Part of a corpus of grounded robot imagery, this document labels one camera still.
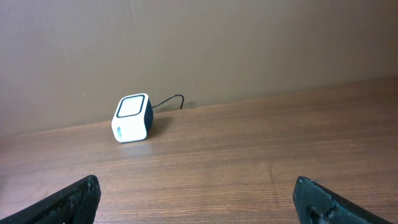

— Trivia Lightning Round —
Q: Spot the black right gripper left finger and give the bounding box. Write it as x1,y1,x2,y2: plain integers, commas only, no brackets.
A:
1,175,101,224

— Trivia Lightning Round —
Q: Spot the white barcode scanner box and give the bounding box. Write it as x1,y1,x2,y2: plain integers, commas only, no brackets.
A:
111,93,154,143

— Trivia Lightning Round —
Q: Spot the black scanner cable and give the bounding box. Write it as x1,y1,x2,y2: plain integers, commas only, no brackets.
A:
151,94,185,110

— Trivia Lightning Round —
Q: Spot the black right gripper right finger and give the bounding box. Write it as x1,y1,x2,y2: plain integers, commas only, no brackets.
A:
293,176,392,224

